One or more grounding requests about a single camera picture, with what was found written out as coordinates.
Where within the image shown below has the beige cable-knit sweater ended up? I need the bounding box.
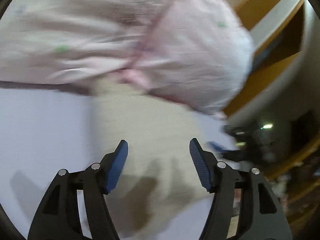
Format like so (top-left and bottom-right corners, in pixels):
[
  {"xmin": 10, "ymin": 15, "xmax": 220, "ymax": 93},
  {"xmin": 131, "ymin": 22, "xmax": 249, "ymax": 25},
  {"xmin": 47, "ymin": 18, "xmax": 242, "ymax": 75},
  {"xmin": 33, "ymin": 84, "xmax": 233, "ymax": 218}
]
[{"xmin": 93, "ymin": 79, "xmax": 212, "ymax": 239}]

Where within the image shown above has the pink floral pillow right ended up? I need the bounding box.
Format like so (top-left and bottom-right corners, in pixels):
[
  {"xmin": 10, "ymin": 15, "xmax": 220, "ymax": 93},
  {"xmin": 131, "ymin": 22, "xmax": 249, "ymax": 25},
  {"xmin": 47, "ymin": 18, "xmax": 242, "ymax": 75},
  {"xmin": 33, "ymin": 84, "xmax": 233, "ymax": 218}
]
[{"xmin": 120, "ymin": 0, "xmax": 254, "ymax": 118}]

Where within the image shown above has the pink floral pillow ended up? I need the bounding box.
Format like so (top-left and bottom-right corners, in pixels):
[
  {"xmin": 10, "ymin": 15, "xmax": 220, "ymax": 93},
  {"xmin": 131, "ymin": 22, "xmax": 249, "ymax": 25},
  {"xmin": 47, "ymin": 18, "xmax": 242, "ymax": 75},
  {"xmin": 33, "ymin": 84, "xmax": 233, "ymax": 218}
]
[
  {"xmin": 1, "ymin": 0, "xmax": 170, "ymax": 85},
  {"xmin": 120, "ymin": 0, "xmax": 254, "ymax": 118}
]

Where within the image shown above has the pink floral pillow left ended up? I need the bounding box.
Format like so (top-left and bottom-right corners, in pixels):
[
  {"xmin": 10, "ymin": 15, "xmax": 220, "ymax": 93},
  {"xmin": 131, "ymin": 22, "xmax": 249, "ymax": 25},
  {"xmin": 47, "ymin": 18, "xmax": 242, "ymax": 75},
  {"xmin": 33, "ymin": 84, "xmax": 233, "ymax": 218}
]
[{"xmin": 1, "ymin": 0, "xmax": 170, "ymax": 85}]

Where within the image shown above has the wooden door frame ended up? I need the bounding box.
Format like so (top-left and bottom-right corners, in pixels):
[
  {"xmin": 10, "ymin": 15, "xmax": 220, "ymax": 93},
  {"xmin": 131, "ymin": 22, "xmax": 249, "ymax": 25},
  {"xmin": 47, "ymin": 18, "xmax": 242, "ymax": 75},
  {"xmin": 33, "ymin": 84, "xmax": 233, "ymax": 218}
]
[{"xmin": 224, "ymin": 0, "xmax": 304, "ymax": 118}]

